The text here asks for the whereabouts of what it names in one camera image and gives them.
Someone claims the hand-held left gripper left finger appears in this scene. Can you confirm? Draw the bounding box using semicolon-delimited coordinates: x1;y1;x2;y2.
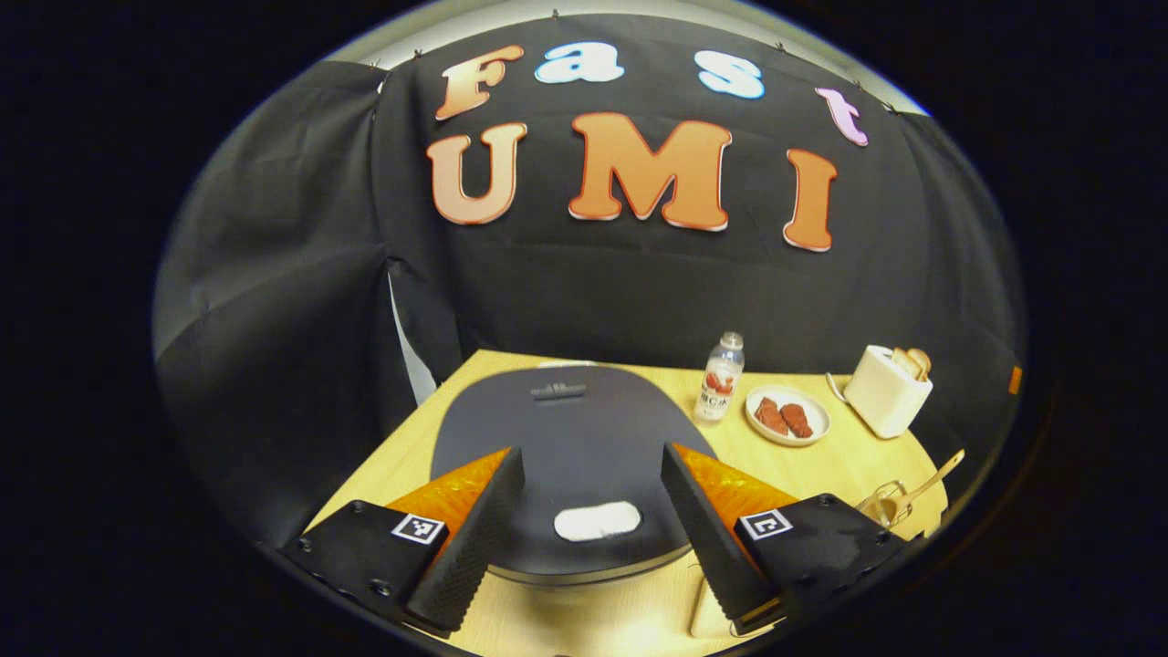
278;445;527;638

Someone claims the dark grey rice cooker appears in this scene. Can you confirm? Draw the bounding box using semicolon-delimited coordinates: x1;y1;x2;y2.
429;362;718;586

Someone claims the white round plate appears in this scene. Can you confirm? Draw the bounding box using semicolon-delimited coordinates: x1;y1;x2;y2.
745;385;831;447

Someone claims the metal wire chopstick holder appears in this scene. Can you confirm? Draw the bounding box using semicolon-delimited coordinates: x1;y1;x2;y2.
858;481;913;531

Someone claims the white toaster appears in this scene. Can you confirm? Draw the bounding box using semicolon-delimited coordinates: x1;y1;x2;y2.
843;345;934;440

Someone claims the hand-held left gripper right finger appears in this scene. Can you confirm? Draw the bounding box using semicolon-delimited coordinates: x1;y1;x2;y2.
660;443;909;637

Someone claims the small clear drink bottle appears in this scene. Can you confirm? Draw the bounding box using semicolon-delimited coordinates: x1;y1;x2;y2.
693;331;746;422

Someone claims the clear plastic box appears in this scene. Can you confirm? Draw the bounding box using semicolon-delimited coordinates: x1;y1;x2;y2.
689;575;742;640

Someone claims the wooden spoon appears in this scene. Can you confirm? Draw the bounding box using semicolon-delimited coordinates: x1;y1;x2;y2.
871;449;966;527

